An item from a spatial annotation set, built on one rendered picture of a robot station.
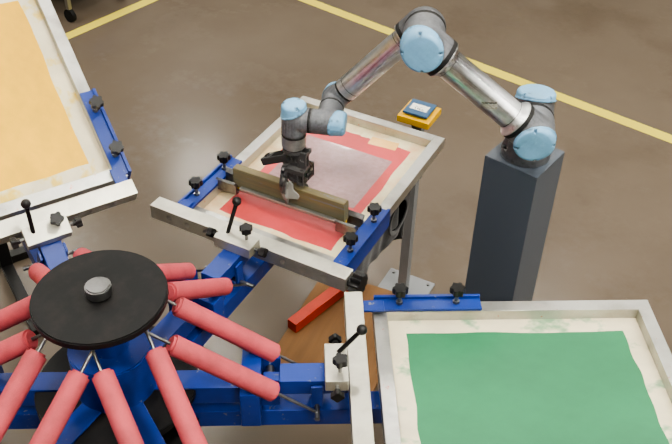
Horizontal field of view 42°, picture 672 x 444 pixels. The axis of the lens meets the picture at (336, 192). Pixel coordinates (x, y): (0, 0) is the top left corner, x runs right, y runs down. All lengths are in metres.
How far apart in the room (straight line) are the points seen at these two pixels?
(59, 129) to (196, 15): 3.48
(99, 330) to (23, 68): 1.16
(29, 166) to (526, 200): 1.50
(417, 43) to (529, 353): 0.89
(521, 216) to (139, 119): 2.87
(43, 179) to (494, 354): 1.41
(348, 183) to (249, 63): 2.72
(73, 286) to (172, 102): 3.20
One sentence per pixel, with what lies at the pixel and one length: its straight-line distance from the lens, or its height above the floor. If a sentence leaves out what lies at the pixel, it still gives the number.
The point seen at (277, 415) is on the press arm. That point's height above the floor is 0.91.
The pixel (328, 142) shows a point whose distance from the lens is 3.14.
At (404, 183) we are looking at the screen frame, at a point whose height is 0.99.
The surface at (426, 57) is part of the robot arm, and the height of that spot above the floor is 1.61.
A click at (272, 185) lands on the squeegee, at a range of 2.76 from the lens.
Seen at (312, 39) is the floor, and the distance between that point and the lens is 5.84.
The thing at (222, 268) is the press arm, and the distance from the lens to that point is 2.51.
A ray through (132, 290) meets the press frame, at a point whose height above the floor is 1.32.
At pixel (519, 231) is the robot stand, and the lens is 2.79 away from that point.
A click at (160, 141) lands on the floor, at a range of 4.89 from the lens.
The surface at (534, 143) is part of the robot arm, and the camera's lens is 2.48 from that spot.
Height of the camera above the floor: 2.74
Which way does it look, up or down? 38 degrees down
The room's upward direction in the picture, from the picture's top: 1 degrees clockwise
